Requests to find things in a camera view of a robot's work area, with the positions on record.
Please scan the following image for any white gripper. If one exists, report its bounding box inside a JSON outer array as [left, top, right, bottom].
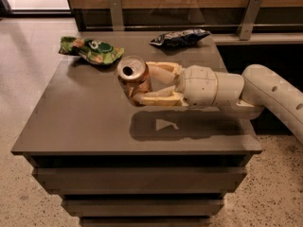
[[134, 61, 217, 107]]

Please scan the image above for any orange soda can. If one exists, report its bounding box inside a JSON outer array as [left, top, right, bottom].
[[116, 56, 152, 106]]

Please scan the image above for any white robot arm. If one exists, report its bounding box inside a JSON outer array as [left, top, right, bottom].
[[134, 61, 303, 142]]

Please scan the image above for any dark blue chip bag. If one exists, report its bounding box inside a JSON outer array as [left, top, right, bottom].
[[150, 28, 210, 46]]

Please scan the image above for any green chip bag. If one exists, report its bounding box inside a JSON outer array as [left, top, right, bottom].
[[59, 36, 124, 65]]

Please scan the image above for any grey drawer cabinet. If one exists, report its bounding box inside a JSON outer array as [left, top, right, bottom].
[[10, 30, 263, 227]]

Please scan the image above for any top grey drawer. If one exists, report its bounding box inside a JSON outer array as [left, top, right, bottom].
[[34, 167, 246, 194]]

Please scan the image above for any grey drawer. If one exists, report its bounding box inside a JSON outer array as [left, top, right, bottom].
[[34, 167, 246, 194], [62, 200, 223, 218]]

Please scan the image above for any grey side shelf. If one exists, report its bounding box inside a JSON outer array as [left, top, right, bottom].
[[212, 33, 303, 45]]

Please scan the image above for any middle grey drawer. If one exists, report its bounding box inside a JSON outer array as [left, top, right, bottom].
[[62, 200, 223, 218]]

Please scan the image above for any right metal bracket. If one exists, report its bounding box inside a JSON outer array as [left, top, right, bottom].
[[236, 0, 263, 41]]

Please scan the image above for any metal bracket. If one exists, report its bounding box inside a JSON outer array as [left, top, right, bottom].
[[236, 0, 263, 41], [108, 0, 124, 31]]

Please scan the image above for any left metal bracket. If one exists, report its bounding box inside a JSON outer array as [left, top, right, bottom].
[[108, 0, 124, 31]]

